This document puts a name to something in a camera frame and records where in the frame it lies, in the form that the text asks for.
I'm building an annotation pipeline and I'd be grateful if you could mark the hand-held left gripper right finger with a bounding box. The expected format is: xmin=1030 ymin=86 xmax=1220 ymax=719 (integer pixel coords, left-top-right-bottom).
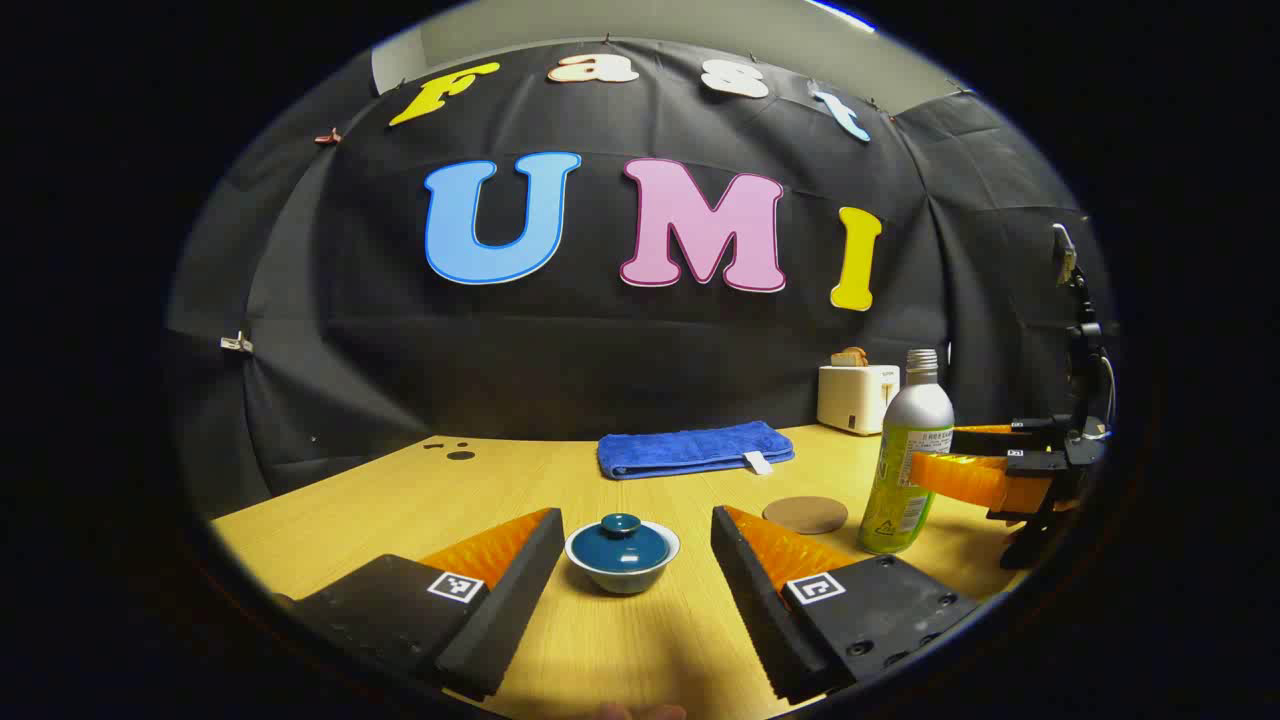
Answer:
xmin=711 ymin=505 xmax=986 ymax=706

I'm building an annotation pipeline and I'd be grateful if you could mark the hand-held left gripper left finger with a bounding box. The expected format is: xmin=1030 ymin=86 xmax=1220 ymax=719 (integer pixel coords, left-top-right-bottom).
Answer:
xmin=270 ymin=507 xmax=566 ymax=701

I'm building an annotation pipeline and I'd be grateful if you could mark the silver water bottle green label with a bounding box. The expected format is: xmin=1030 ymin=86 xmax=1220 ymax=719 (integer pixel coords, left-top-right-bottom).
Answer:
xmin=857 ymin=349 xmax=956 ymax=556

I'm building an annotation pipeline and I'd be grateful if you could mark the round brown coaster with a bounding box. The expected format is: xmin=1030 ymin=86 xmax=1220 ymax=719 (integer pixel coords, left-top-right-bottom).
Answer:
xmin=762 ymin=496 xmax=850 ymax=536

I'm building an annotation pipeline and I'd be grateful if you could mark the white and teal teacup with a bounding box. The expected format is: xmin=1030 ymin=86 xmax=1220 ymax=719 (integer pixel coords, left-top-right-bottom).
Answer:
xmin=565 ymin=520 xmax=681 ymax=596

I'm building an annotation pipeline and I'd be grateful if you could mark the white toaster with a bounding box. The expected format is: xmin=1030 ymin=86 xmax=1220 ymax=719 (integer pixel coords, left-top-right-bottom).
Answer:
xmin=817 ymin=364 xmax=901 ymax=436

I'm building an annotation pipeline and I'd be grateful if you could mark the blue folded towel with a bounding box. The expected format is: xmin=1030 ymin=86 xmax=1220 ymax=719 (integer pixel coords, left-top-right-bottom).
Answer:
xmin=597 ymin=420 xmax=796 ymax=481

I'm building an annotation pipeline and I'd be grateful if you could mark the black backdrop cloth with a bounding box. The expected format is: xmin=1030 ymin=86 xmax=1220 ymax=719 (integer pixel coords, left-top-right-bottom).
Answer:
xmin=165 ymin=38 xmax=1116 ymax=521

